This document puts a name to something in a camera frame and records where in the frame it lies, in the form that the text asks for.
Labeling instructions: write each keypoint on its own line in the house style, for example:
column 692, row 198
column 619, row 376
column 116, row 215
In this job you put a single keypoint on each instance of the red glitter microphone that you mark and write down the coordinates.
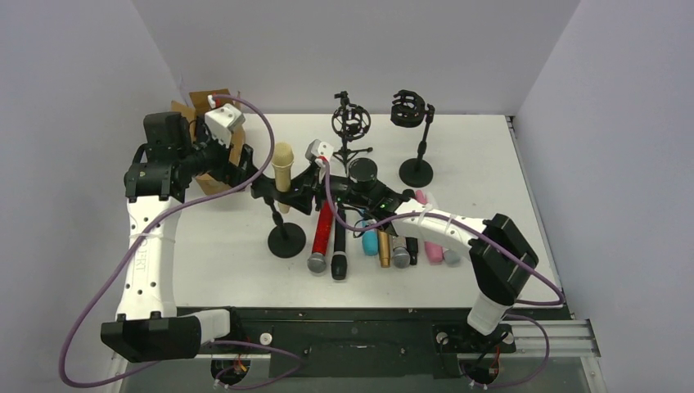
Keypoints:
column 316, row 263

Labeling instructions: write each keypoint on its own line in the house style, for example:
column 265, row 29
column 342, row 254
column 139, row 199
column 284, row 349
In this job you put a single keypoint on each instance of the pink microphone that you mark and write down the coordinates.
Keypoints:
column 434, row 252

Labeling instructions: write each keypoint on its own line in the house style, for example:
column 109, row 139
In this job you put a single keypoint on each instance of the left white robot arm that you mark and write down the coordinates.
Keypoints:
column 155, row 188

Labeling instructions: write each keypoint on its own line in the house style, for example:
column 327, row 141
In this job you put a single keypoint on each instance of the clip mic stand round base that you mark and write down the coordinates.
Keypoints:
column 285, row 240

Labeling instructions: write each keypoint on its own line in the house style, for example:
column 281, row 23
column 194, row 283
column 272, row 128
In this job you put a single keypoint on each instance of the brown cardboard box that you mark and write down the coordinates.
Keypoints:
column 198, row 104

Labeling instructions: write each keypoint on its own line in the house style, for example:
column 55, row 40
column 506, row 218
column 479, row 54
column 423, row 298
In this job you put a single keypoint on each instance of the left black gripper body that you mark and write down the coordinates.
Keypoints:
column 238, row 164

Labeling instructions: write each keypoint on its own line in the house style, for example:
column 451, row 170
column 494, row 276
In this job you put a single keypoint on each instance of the tripod shock mount stand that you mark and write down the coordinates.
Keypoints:
column 350, row 122

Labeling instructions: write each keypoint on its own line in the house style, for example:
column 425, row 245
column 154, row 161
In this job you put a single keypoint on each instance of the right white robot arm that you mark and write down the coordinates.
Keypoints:
column 501, row 258

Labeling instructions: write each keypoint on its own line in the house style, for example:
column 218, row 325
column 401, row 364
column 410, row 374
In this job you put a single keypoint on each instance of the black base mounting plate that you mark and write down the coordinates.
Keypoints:
column 381, row 363

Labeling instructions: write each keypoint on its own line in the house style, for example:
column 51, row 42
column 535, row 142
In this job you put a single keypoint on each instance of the shock mount stand round base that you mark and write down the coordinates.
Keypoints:
column 409, row 110

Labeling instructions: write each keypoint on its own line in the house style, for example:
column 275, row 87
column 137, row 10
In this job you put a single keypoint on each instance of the silver glitter microphone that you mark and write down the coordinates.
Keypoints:
column 400, row 257

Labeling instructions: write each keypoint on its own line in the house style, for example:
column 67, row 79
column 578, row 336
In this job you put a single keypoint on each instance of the cream microphone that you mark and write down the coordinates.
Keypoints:
column 282, row 161

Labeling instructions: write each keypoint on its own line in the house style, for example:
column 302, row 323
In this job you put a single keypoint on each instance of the white grey microphone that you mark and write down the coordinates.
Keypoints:
column 450, row 257

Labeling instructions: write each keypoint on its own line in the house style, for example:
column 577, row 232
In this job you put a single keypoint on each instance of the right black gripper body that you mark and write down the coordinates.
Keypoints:
column 309, row 188

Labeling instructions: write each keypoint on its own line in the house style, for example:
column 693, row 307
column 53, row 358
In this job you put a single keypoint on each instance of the gold microphone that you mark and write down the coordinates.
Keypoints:
column 384, row 250

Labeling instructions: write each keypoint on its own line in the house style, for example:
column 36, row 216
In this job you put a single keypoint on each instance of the blue microphone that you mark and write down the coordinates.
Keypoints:
column 370, row 243

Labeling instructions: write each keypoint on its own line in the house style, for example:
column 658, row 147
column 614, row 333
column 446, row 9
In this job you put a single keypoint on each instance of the slim black microphone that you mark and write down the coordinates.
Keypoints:
column 412, row 247

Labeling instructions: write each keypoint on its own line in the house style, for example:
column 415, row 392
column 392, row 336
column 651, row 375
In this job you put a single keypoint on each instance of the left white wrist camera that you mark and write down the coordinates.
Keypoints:
column 222, row 122

